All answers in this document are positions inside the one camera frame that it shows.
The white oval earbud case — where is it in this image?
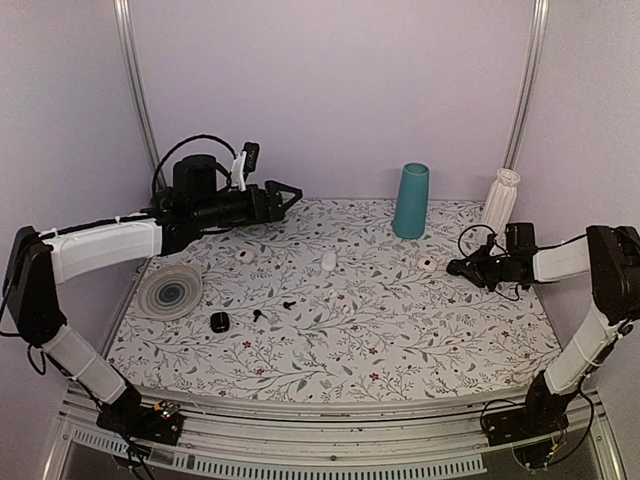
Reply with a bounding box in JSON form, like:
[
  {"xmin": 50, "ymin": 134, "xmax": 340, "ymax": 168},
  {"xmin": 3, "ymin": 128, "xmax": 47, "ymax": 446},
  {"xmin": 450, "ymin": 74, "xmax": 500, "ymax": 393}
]
[{"xmin": 320, "ymin": 251, "xmax": 337, "ymax": 272}]

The white earbud charging case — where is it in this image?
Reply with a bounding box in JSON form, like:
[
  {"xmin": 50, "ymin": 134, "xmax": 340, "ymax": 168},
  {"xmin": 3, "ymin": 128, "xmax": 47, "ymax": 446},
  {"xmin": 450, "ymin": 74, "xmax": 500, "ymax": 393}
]
[{"xmin": 418, "ymin": 257, "xmax": 438, "ymax": 274}]

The aluminium front rail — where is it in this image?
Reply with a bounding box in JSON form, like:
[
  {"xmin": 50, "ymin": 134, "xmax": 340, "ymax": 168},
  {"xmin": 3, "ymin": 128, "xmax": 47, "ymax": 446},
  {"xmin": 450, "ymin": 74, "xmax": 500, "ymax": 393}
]
[{"xmin": 43, "ymin": 387, "xmax": 629, "ymax": 479}]

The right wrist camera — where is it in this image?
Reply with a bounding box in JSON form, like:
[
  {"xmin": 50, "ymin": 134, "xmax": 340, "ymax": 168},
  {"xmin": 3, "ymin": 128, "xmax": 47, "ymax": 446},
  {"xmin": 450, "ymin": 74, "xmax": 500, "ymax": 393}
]
[{"xmin": 481, "ymin": 233, "xmax": 507, "ymax": 258}]

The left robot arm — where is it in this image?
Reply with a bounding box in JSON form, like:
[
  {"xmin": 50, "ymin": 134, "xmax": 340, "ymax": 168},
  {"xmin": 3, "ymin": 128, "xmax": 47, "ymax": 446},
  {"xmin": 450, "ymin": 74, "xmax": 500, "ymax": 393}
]
[{"xmin": 1, "ymin": 149, "xmax": 303, "ymax": 434}]

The aluminium frame post left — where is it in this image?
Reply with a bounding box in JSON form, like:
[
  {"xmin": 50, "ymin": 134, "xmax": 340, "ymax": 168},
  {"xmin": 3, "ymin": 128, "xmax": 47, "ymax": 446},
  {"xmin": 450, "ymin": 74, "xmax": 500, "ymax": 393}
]
[{"xmin": 113, "ymin": 0, "xmax": 161, "ymax": 171}]

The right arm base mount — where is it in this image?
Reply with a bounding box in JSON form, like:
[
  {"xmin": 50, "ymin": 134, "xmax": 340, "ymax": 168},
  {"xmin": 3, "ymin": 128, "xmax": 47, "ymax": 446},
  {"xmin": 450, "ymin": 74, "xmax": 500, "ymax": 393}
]
[{"xmin": 480, "ymin": 407, "xmax": 569, "ymax": 446}]

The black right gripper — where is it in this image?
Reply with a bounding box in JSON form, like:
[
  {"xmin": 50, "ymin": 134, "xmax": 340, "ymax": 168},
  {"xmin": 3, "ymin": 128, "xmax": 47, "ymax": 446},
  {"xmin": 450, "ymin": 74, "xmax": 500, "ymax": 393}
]
[{"xmin": 455, "ymin": 245, "xmax": 517, "ymax": 292}]

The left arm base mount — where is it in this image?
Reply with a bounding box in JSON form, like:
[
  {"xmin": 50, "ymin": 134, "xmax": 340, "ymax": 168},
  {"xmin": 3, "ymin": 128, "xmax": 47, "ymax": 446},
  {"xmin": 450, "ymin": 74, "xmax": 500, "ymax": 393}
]
[{"xmin": 96, "ymin": 401, "xmax": 185, "ymax": 446}]

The floral patterned table mat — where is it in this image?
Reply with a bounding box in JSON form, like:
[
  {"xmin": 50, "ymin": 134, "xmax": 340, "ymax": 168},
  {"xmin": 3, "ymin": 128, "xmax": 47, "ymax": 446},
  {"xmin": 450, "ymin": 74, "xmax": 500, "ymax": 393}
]
[{"xmin": 108, "ymin": 200, "xmax": 560, "ymax": 403}]

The teal plastic cup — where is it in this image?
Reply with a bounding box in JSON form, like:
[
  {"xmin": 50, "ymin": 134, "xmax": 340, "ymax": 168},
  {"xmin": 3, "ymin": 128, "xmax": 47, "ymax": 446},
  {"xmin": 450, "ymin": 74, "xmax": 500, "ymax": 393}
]
[{"xmin": 392, "ymin": 162, "xmax": 430, "ymax": 239}]

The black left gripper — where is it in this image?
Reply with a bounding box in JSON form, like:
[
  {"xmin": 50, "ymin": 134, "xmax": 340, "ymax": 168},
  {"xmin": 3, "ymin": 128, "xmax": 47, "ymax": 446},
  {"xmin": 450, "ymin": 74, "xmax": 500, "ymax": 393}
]
[{"xmin": 194, "ymin": 179, "xmax": 303, "ymax": 229}]

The white ribbed vase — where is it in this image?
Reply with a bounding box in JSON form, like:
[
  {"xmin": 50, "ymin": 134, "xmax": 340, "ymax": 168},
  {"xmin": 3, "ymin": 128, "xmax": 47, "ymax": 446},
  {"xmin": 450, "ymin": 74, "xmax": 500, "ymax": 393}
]
[{"xmin": 481, "ymin": 168, "xmax": 521, "ymax": 234}]

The white ribbed plate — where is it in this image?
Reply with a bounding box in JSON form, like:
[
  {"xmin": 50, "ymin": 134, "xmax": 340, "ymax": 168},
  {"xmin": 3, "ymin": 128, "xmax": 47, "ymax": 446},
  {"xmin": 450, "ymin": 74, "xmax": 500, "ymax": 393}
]
[{"xmin": 135, "ymin": 265, "xmax": 203, "ymax": 322}]

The black earbud case left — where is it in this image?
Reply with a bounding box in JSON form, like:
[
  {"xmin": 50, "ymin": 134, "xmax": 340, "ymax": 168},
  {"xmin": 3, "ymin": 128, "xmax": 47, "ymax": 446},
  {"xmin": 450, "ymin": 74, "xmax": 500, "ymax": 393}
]
[{"xmin": 209, "ymin": 312, "xmax": 230, "ymax": 334}]

